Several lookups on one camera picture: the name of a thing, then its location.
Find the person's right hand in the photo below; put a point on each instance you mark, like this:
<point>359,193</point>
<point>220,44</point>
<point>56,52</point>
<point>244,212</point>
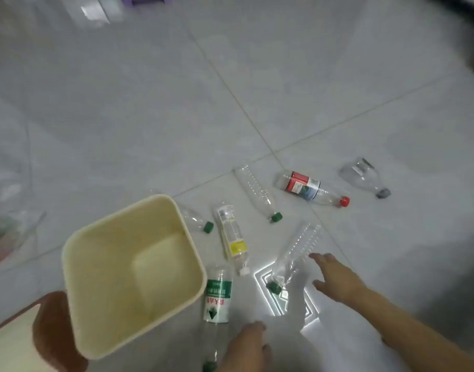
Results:
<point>339,280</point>

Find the person's right thumb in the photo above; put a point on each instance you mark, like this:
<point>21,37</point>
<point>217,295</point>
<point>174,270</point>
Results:
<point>320,285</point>

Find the person's right forearm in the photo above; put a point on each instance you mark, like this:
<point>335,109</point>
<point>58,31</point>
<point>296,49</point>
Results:
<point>415,329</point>

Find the clear ribbed bottle green cap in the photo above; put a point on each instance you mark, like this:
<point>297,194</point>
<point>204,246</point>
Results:
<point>257,192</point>
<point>297,251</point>

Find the red label bottle red cap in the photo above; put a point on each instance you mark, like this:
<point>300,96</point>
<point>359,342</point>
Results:
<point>303,186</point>

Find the person's foot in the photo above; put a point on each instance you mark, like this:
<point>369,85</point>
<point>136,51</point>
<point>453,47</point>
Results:
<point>242,350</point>

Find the yellow label bottle white cap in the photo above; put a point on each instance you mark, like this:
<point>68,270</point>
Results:
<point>231,236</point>

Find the green white label bottle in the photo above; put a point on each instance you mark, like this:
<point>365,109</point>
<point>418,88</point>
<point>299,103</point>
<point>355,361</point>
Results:
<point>218,302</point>

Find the clear bottle grey cap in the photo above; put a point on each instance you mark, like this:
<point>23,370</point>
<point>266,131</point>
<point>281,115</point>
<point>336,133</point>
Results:
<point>361,176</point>

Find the small clear bottle green cap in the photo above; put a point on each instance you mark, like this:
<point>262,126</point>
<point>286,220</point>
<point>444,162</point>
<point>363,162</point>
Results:
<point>196,220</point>

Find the cream plastic waste bin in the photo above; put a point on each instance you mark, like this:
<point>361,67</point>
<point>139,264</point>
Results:
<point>132,275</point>

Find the person's left knee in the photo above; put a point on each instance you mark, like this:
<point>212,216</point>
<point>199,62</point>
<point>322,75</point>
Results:
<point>54,333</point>

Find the person's light shorts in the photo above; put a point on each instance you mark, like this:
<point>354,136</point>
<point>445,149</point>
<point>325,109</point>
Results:
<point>10,344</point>

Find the clear plastic bag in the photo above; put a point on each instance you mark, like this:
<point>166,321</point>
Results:
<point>6,224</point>

